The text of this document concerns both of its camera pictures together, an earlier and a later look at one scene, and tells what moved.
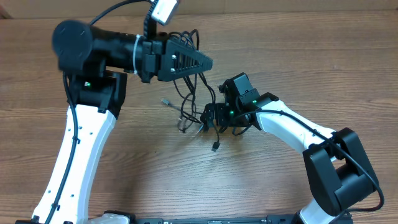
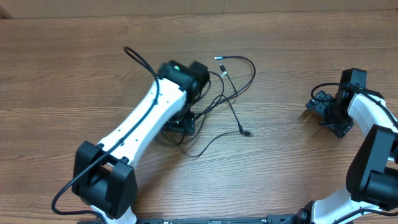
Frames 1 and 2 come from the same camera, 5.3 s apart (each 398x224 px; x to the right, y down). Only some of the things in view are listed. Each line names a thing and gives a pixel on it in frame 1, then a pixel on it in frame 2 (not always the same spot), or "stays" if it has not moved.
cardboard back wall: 74,9 stays
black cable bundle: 198,101 → 204,124
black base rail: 275,219 stays
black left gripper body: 152,51 → 183,122
